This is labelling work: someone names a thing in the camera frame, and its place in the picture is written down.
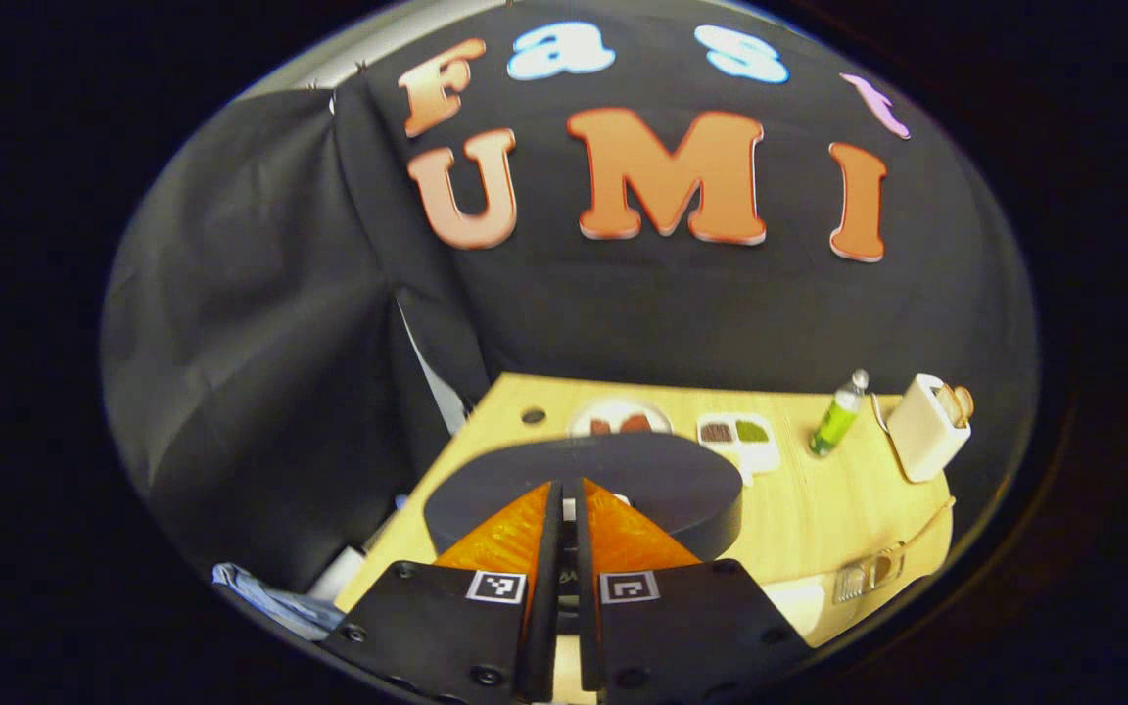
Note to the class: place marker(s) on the black rice cooker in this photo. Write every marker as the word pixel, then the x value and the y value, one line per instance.
pixel 662 480

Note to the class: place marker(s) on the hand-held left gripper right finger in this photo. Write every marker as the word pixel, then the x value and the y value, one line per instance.
pixel 588 636

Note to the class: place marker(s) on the red beans heap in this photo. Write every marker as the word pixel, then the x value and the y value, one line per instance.
pixel 716 432

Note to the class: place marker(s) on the white divided dish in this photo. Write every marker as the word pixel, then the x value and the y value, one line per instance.
pixel 760 458

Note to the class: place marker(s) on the green drink bottle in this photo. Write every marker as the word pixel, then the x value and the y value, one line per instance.
pixel 833 426

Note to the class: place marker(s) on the brown meat patty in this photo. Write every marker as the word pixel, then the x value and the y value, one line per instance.
pixel 634 425
pixel 602 427

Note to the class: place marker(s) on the clear mesh chopstick holder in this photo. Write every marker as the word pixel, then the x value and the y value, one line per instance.
pixel 868 576

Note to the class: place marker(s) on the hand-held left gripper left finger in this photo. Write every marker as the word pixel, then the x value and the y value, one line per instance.
pixel 546 627

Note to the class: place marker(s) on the toasted bread slice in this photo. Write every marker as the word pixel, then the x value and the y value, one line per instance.
pixel 965 403

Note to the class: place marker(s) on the white toaster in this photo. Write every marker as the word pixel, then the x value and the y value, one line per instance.
pixel 921 436

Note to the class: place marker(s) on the round white plate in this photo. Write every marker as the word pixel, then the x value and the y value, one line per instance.
pixel 613 406

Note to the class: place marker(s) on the black backdrop cloth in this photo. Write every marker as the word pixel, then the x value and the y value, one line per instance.
pixel 280 343

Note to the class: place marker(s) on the green beans heap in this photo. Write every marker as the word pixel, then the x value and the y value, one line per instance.
pixel 751 430

